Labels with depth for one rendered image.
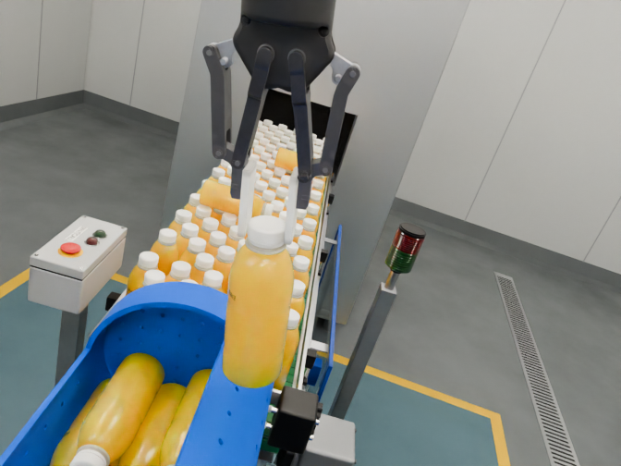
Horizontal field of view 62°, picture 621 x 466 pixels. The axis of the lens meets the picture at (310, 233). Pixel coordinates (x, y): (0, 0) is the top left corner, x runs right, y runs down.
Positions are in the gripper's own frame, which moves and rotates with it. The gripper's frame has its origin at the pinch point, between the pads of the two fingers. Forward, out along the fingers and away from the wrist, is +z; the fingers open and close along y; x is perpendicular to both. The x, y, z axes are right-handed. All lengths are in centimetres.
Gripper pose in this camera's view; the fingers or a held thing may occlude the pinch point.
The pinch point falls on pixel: (269, 203)
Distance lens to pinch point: 50.1
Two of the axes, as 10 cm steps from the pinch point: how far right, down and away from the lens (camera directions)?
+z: -1.2, 8.7, 4.7
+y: 9.9, 1.6, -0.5
